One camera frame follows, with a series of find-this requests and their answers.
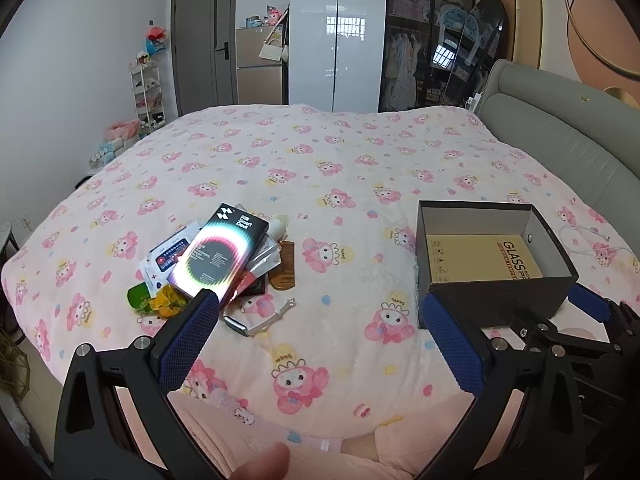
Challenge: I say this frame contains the person's left hand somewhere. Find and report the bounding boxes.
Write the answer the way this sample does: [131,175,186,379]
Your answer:
[232,442,292,480]

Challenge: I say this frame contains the black cardboard box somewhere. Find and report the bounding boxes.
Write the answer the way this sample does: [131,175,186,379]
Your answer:
[416,200,580,331]

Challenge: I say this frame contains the white wristband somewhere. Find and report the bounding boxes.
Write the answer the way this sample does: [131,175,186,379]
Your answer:
[223,297,297,337]

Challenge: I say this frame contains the pink printed blanket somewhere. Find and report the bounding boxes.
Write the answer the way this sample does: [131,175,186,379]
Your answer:
[0,104,640,441]

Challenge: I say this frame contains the white glossy wardrobe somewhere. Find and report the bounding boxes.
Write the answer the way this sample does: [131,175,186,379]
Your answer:
[289,0,388,113]

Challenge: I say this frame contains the white tube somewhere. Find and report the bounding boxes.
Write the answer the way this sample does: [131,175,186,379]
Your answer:
[267,213,292,242]

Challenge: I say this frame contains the grey-green bed headboard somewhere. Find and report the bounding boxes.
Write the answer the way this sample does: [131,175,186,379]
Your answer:
[474,59,640,221]

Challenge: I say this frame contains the wooden comb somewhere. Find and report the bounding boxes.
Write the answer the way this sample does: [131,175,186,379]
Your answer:
[268,240,297,290]

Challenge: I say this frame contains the black rainbow-print box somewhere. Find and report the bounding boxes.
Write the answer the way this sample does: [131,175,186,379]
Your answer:
[167,203,271,307]

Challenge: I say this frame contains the green packet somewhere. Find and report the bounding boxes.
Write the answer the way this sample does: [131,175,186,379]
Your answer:
[127,282,154,312]

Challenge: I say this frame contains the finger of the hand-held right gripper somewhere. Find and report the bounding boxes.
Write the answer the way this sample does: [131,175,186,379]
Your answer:
[568,282,640,341]
[509,307,615,362]

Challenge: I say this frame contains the white handbag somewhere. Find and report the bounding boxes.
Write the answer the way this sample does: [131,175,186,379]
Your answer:
[257,35,287,64]

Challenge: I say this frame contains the pink pajama pants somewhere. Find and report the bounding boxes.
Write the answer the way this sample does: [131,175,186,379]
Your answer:
[100,375,531,480]

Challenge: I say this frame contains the blue tissue pack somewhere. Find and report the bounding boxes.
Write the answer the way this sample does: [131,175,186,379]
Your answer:
[89,140,124,169]

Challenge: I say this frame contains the dark side table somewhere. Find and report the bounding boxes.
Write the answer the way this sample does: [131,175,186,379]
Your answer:
[0,223,20,272]

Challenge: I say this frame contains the oval standing mirror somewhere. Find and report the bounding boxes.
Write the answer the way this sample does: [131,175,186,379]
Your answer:
[440,0,508,106]

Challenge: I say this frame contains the white cable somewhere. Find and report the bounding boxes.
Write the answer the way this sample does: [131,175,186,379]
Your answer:
[559,223,640,262]

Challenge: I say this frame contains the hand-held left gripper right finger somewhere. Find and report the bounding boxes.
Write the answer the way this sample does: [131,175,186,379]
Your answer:
[419,292,587,480]

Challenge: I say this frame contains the white shelf rack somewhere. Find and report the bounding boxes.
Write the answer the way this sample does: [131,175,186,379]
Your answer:
[129,52,169,141]

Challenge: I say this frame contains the black square frame box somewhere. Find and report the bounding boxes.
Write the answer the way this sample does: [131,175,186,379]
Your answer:
[234,272,269,302]

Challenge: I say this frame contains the grey door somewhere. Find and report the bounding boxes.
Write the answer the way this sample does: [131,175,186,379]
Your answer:
[171,0,238,118]

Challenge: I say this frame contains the yellow flat packet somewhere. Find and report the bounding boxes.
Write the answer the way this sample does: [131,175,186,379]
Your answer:
[426,233,546,283]

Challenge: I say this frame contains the black glass wardrobe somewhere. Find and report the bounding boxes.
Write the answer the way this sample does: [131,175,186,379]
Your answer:
[378,0,476,113]

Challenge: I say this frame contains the silver sachet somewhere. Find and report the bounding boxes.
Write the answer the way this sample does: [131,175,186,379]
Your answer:
[245,235,283,277]

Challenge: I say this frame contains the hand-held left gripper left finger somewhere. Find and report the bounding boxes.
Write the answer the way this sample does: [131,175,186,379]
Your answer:
[52,289,223,480]

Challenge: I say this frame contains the brown fridge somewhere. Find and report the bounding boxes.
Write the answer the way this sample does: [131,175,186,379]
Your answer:
[235,25,290,107]

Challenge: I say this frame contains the pink bag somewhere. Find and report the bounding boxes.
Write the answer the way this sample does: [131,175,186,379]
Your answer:
[104,119,141,142]

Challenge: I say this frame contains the white blue wet wipes pack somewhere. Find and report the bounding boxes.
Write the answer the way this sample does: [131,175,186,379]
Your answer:
[137,220,206,296]

